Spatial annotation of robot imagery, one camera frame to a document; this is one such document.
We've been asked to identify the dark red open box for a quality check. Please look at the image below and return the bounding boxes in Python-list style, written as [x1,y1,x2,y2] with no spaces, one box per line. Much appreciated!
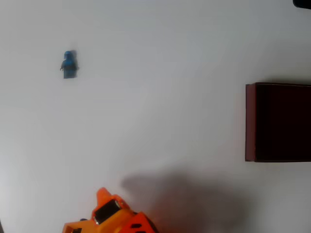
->
[244,82,311,163]

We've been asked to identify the dark object at corner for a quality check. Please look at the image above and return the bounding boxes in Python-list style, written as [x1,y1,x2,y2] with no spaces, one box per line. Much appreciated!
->
[292,0,311,10]

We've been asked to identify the orange camera mount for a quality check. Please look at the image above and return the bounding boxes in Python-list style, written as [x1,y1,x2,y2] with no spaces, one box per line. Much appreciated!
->
[62,219,98,233]

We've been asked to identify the blue toy minifigure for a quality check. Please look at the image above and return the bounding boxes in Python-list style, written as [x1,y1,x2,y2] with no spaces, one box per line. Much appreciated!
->
[59,50,80,80]

